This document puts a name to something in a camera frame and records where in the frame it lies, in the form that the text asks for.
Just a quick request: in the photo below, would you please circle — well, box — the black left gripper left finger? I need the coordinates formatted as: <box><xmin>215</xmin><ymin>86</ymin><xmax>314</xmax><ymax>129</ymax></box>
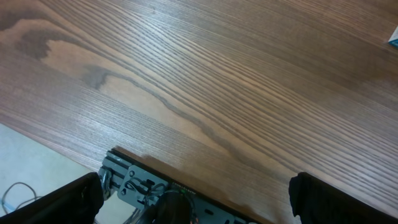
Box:
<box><xmin>1</xmin><ymin>172</ymin><xmax>104</xmax><ymax>224</ymax></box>

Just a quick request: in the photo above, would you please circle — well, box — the white block blue side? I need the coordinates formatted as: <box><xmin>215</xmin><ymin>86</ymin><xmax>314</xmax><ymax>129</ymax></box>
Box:
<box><xmin>388</xmin><ymin>27</ymin><xmax>398</xmax><ymax>48</ymax></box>

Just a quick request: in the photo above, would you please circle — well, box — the grey cable on floor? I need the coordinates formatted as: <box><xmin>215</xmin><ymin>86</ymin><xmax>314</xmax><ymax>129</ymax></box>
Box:
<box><xmin>1</xmin><ymin>182</ymin><xmax>43</xmax><ymax>215</ymax></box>

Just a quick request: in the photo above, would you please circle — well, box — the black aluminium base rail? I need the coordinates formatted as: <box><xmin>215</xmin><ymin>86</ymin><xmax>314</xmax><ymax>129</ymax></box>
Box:
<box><xmin>98</xmin><ymin>149</ymin><xmax>257</xmax><ymax>224</ymax></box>

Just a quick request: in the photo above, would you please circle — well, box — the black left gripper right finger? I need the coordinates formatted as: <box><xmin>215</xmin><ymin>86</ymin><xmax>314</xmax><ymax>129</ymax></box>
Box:
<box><xmin>289</xmin><ymin>172</ymin><xmax>397</xmax><ymax>224</ymax></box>

